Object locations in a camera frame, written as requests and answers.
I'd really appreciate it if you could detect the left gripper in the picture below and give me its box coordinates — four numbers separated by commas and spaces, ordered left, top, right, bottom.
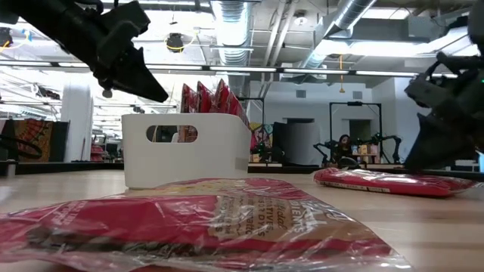
75, 0, 170, 104

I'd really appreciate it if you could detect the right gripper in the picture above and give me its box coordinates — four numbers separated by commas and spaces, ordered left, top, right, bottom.
403, 52, 484, 172

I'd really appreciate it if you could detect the white plastic basket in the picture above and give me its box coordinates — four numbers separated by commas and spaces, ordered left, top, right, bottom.
121, 113, 253, 190

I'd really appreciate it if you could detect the white column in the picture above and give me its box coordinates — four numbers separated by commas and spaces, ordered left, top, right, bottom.
60, 85, 95, 163

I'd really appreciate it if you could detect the person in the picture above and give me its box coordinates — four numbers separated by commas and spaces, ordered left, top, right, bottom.
337, 134, 353, 163

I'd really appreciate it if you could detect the orange patterned artwork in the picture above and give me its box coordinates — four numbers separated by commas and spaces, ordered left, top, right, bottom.
0, 119, 70, 163

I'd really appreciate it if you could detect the long ceiling light strip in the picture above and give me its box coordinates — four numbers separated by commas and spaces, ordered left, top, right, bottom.
0, 59, 484, 80

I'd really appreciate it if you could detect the black ceiling camera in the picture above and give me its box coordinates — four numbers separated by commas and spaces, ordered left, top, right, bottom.
166, 32, 185, 54

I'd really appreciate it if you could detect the tall black frame rig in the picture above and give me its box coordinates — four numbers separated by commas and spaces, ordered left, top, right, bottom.
329, 100, 383, 163

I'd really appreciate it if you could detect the wide silver ventilation duct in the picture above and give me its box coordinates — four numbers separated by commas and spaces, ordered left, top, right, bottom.
209, 0, 253, 99

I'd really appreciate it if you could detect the black metal table frame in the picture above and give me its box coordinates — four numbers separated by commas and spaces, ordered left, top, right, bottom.
0, 160, 484, 183

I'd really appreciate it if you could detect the small black frame rig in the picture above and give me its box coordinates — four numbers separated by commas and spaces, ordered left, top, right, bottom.
241, 97, 265, 114

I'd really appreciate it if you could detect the colourful wall artwork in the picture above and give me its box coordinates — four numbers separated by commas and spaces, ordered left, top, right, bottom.
249, 121, 274, 163

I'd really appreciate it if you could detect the slanted silver ventilation duct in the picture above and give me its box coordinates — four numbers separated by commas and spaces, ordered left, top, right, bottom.
302, 0, 377, 71

